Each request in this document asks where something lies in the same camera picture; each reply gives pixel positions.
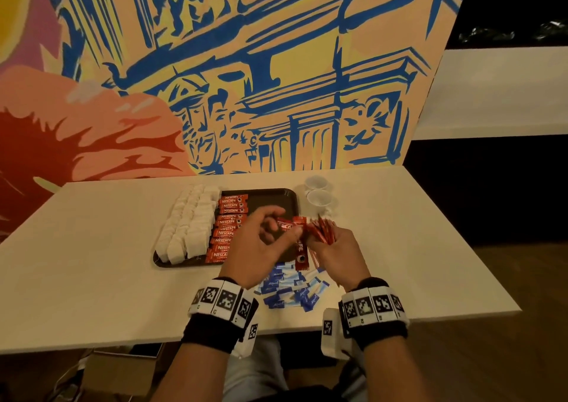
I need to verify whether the small white cup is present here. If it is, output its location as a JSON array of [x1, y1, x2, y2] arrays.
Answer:
[[302, 174, 334, 194], [306, 191, 340, 219]]

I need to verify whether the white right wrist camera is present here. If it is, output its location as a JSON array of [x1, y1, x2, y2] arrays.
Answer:
[[319, 307, 354, 361]]

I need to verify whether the row of tea bags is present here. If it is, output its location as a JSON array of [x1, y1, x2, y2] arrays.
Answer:
[[153, 184, 223, 265]]

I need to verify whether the pile of blue sugar sachets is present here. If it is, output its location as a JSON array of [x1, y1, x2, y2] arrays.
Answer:
[[253, 259, 331, 314]]

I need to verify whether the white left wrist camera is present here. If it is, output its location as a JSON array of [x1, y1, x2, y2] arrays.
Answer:
[[233, 317, 260, 360]]

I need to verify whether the row of red Nescafe sachets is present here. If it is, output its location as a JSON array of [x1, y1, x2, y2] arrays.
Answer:
[[204, 193, 251, 265]]

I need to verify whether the dark brown tray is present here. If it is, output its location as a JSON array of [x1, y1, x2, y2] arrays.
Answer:
[[153, 188, 303, 269]]

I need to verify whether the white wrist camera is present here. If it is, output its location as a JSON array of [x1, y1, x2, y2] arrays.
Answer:
[[233, 317, 260, 360], [319, 307, 354, 361]]

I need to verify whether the black right wristband with markers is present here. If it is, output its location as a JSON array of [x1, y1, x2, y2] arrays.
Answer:
[[337, 277, 411, 351]]

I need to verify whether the black left wristband with markers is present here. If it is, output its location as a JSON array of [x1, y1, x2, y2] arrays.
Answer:
[[182, 277, 261, 356]]

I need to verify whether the black wristband with markers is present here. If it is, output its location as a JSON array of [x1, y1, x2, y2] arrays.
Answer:
[[182, 277, 261, 356], [337, 277, 411, 351]]

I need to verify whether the person's left hand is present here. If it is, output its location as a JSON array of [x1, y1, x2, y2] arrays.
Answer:
[[217, 204, 303, 290]]

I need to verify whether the person's right hand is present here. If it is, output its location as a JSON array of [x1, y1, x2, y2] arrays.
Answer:
[[306, 224, 372, 294]]

